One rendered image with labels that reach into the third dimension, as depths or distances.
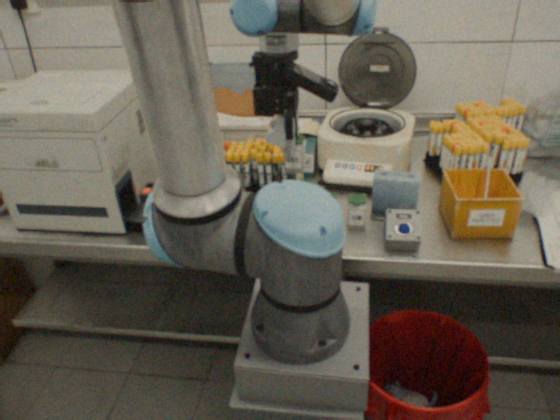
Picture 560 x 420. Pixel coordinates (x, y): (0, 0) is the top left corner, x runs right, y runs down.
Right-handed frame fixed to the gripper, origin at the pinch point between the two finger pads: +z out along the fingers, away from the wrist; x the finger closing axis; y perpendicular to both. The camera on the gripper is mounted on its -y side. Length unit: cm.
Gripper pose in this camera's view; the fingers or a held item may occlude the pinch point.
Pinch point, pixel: (294, 148)
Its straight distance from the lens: 104.3
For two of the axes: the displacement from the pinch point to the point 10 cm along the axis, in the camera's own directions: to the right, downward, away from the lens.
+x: -1.4, 5.3, -8.4
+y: -9.9, -0.3, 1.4
